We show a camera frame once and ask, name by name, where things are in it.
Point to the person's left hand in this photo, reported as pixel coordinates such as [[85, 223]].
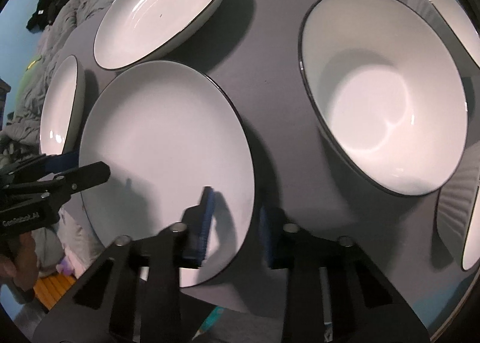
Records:
[[19, 261]]

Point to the grey quilted comforter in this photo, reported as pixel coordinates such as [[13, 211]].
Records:
[[20, 138]]

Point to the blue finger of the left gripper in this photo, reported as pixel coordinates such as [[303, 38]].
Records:
[[61, 163], [84, 177]]

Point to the small white plate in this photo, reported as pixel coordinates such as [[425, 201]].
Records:
[[63, 108]]

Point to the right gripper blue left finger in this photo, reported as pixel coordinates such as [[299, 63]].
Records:
[[198, 220]]

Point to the white bowl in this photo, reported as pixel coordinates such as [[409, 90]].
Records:
[[457, 215], [454, 27], [386, 93]]

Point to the black clothes pile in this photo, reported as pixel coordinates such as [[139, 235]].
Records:
[[45, 14]]

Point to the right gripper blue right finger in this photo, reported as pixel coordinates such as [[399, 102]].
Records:
[[272, 235]]

